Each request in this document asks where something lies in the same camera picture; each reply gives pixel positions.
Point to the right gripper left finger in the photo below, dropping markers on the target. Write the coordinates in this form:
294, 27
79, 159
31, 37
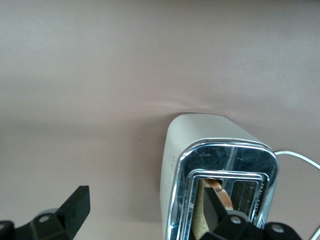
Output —
62, 225

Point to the brown bread slice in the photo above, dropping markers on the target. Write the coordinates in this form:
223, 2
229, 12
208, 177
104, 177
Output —
200, 212

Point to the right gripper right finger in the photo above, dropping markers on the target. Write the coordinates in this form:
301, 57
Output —
225, 227

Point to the beige chrome two-slot toaster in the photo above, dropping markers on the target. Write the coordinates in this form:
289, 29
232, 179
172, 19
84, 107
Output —
190, 130

